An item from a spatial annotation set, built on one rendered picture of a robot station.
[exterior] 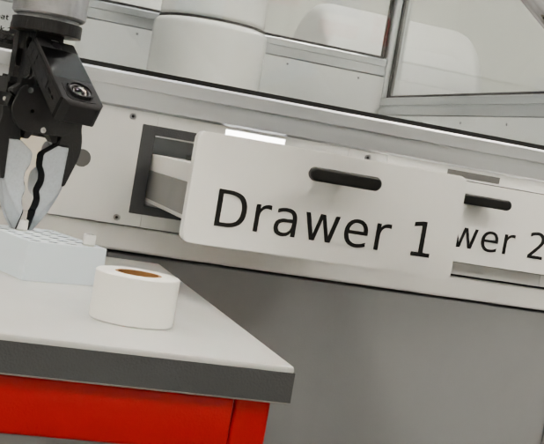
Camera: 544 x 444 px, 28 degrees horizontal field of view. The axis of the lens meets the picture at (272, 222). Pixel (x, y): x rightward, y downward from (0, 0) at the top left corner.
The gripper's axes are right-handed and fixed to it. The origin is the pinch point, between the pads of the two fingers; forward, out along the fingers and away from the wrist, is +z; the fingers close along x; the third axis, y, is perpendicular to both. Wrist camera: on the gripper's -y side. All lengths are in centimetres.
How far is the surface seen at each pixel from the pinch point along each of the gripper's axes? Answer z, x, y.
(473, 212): -8, -64, -1
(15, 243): 2.1, 3.3, -5.6
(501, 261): -2, -69, -3
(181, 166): -7.7, -17.2, -0.3
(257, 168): -8.9, -16.0, -15.9
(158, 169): -6.5, -22.2, 12.8
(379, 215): -6.2, -28.8, -20.8
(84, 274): 4.1, -3.2, -8.4
